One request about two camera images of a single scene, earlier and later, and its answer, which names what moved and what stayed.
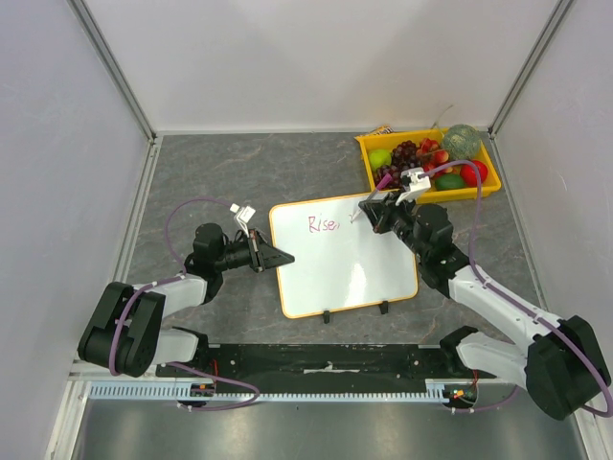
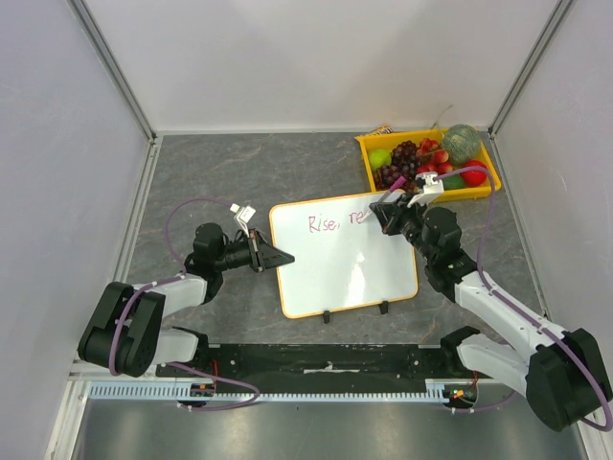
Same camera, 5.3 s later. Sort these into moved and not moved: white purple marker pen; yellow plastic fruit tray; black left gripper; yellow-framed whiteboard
Moved: white purple marker pen
Not moved: black left gripper; yellow-framed whiteboard; yellow plastic fruit tray
